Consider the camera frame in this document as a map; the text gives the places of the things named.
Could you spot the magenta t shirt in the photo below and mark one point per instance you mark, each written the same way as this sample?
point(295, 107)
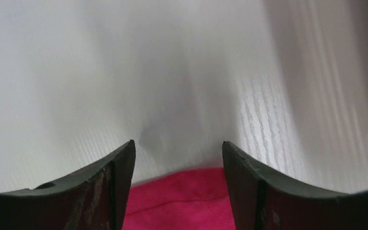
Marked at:
point(187, 200)

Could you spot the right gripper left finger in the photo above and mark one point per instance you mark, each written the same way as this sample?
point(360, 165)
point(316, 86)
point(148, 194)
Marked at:
point(91, 198)

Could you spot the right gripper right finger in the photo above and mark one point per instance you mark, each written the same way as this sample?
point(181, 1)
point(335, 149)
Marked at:
point(263, 198)

